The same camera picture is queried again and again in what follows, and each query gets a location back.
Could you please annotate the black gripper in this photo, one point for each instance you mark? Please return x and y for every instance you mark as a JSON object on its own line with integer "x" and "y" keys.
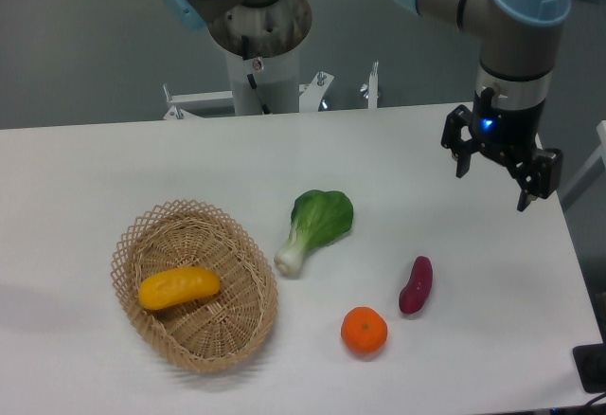
{"x": 508, "y": 138}

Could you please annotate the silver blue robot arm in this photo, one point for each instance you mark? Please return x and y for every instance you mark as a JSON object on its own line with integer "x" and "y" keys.
{"x": 519, "y": 44}

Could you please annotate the woven wicker basket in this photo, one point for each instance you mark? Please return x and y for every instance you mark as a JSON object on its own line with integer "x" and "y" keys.
{"x": 203, "y": 335}

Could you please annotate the yellow mango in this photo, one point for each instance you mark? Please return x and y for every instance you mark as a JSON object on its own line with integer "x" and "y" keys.
{"x": 176, "y": 286}

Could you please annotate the purple sweet potato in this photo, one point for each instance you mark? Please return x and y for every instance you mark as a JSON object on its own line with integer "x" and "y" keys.
{"x": 418, "y": 288}

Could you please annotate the green bok choy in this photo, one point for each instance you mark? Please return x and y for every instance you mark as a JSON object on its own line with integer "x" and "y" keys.
{"x": 318, "y": 218}

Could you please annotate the black device at table edge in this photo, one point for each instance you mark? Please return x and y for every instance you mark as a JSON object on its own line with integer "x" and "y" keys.
{"x": 590, "y": 363}

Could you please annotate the orange tangerine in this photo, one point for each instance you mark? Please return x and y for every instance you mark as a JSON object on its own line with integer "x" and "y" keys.
{"x": 364, "y": 331}

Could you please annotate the white frame at right edge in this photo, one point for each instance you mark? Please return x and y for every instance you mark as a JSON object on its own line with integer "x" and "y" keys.
{"x": 588, "y": 173}

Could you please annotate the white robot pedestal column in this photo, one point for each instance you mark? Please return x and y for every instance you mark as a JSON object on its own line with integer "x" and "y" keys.
{"x": 261, "y": 48}

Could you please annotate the white metal base frame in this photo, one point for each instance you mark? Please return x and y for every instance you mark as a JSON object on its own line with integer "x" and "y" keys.
{"x": 311, "y": 97}

